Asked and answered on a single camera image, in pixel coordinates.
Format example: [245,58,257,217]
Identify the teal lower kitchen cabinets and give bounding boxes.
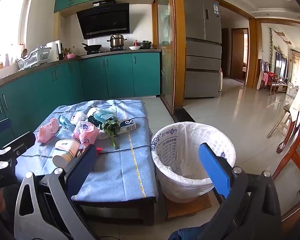
[0,50,162,145]

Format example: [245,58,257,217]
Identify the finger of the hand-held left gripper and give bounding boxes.
[0,118,12,137]
[0,131,43,173]

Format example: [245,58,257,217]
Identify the black range hood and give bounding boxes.
[76,0,130,40]

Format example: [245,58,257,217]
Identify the grey kitchen countertop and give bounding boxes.
[0,49,162,92]

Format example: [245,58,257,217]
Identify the white countertop appliance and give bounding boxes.
[46,40,62,62]

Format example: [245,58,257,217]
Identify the green leafy vegetable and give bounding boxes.
[100,120,122,150]

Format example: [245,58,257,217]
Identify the wooden archway frame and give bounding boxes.
[212,0,263,89]

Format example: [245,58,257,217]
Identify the steel stock pot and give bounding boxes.
[107,33,128,48]

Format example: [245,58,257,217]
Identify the blue face mask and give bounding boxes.
[94,106,119,122]

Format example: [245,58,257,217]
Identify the teal and white wrapper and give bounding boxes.
[56,114,77,140]

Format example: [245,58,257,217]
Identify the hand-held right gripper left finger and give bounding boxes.
[14,144,100,240]

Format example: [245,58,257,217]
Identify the silver refrigerator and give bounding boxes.
[183,0,222,98]

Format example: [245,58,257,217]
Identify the dark green patterned packet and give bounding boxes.
[87,115,103,128]

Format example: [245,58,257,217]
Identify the dining table with cloth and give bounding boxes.
[266,87,300,155]

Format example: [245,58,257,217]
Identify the white and blue carton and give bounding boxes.
[100,118,137,140]

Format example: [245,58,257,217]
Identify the bright kitchen window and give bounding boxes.
[0,0,35,63]

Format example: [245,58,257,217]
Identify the row of wooden chairs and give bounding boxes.
[259,59,288,95]

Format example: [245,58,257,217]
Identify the black wok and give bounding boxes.
[81,42,102,52]

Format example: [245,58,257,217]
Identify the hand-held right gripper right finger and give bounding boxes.
[198,143,282,240]

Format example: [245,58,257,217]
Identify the wooden framed glass sliding door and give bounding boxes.
[152,0,187,115]

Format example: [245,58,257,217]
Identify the red brown wooden chair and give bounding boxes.
[272,112,300,195]

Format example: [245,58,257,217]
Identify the cream paper cup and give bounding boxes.
[52,139,80,168]

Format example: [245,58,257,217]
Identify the white plastic bag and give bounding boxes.
[71,107,98,125]

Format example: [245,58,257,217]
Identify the plain pink plastic bag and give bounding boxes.
[35,118,59,144]

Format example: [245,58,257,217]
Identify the green vine garland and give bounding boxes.
[269,27,275,72]

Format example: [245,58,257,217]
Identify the black gas stove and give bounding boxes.
[86,47,127,55]

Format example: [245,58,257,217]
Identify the person's blue jeans leg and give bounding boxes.
[169,227,208,240]

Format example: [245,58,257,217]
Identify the pink plastic bag blue logo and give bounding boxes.
[73,120,100,147]

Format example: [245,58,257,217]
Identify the brown interior door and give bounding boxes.
[230,27,249,84]

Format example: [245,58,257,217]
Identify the white dish rack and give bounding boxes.
[17,45,52,70]

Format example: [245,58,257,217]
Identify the bin with white plastic liner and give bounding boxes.
[151,121,237,203]

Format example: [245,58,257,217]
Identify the blue checked tablecloth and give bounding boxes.
[15,99,158,203]

